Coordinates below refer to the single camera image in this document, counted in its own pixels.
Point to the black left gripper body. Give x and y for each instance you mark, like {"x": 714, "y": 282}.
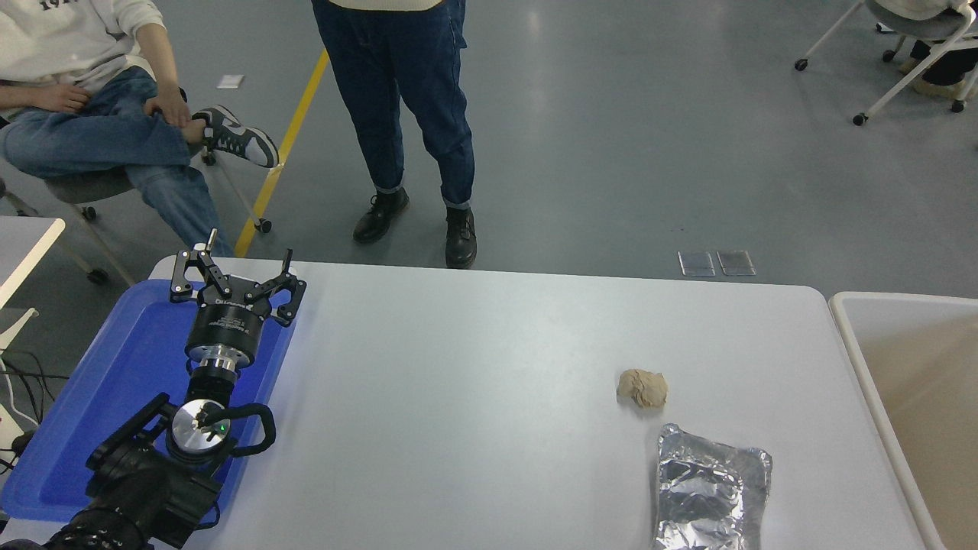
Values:
{"x": 229, "y": 325}

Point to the grey wheeled chair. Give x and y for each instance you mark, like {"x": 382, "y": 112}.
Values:
{"x": 92, "y": 187}

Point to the silver foil tray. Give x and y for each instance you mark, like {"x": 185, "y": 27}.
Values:
{"x": 707, "y": 489}

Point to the seated person's right hand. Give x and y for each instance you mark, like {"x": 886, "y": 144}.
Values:
{"x": 61, "y": 98}

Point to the white wheeled chair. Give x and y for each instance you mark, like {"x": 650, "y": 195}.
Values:
{"x": 913, "y": 72}

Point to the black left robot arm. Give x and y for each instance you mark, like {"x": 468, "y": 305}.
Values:
{"x": 145, "y": 489}

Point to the seated person's left hand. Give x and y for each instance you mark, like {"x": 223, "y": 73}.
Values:
{"x": 172, "y": 108}

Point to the large pale bin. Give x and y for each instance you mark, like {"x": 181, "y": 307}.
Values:
{"x": 932, "y": 397}

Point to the distant seated person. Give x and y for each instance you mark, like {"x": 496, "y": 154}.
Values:
{"x": 951, "y": 69}

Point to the white side table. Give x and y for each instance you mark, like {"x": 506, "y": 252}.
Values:
{"x": 23, "y": 241}

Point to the standing person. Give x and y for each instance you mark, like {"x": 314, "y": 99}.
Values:
{"x": 397, "y": 84}

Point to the crumpled tan paper ball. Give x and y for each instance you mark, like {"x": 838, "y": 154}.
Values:
{"x": 643, "y": 388}

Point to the white paper scrap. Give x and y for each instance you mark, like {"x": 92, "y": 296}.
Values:
{"x": 231, "y": 81}

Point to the clear floor plate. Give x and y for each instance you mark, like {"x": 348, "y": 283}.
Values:
{"x": 735, "y": 262}
{"x": 696, "y": 263}

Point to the blue plastic tray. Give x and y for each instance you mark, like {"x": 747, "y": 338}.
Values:
{"x": 114, "y": 382}

